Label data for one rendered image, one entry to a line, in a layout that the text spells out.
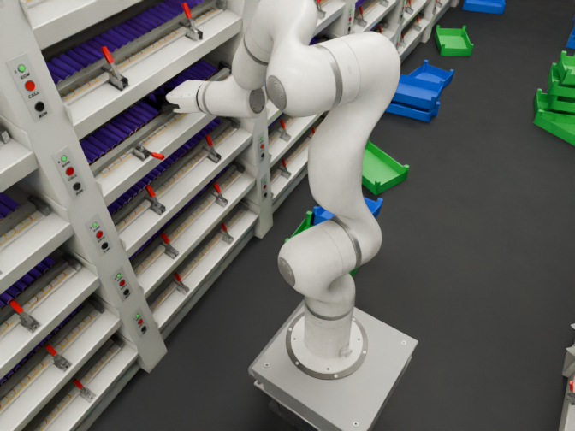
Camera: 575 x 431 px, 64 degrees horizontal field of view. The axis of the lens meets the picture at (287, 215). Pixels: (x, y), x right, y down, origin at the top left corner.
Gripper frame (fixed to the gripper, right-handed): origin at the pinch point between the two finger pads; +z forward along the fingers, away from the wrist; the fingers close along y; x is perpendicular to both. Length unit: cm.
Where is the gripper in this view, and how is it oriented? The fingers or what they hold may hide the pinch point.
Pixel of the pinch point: (166, 96)
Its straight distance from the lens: 133.9
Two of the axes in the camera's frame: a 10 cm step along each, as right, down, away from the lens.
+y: -5.1, 6.2, -5.9
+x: 2.3, 7.6, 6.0
